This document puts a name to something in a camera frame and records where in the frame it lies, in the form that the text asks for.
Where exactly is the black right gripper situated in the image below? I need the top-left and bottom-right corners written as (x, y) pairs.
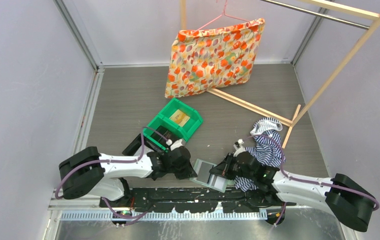
top-left (211, 152), bottom-right (255, 180)

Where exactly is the green card holder wallet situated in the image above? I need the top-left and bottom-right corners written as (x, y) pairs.
top-left (189, 159), bottom-right (234, 193)

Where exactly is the blue white striped cloth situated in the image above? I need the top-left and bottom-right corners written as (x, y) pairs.
top-left (234, 116), bottom-right (286, 193)

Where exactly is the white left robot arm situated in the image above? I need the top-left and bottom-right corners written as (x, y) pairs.
top-left (55, 146), bottom-right (197, 207)

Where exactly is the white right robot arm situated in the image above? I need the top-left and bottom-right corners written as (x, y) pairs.
top-left (210, 151), bottom-right (377, 232)

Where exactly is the gold card in bin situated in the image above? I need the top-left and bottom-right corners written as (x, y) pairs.
top-left (169, 109), bottom-right (190, 127)

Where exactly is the green plastic bin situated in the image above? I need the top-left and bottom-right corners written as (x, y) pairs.
top-left (143, 98), bottom-right (203, 150)

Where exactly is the black plastic tray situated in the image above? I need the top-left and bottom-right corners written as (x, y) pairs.
top-left (122, 134), bottom-right (164, 157)

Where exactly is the floral orange pillowcase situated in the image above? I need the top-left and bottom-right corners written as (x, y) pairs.
top-left (165, 18), bottom-right (265, 98)

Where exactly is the metal rack rod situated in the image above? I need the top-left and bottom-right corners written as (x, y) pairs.
top-left (261, 0), bottom-right (370, 30)

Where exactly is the wooden clothes rack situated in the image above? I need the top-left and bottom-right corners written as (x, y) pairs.
top-left (180, 0), bottom-right (380, 144)

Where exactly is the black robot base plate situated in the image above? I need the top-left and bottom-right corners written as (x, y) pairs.
top-left (108, 187), bottom-right (282, 214)

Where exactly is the aluminium frame rail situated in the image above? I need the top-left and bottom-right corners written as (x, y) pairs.
top-left (54, 0), bottom-right (105, 152)

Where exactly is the pink wire hanger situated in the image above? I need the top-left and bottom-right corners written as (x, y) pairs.
top-left (196, 0), bottom-right (249, 31)

